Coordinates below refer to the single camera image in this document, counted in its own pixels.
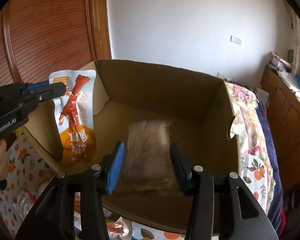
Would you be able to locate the chicken feet snack packet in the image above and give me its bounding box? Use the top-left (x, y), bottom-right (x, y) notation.
top-left (49, 70), bottom-right (97, 166)

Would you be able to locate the wooden cabinet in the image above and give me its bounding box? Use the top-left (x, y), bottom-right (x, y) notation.
top-left (260, 67), bottom-right (300, 194)

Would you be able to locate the wooden headboard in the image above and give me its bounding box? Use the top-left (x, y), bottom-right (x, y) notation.
top-left (0, 0), bottom-right (111, 86)

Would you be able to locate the white wall switch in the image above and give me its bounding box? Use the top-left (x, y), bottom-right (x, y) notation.
top-left (230, 35), bottom-right (242, 45)

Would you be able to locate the brown cardboard box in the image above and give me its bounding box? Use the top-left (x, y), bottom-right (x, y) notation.
top-left (25, 60), bottom-right (240, 234)

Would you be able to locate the floral quilt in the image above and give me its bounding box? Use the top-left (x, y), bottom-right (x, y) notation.
top-left (225, 82), bottom-right (286, 235)

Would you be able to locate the clear brown snack packet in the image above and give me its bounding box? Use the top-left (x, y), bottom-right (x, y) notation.
top-left (121, 120), bottom-right (178, 194)

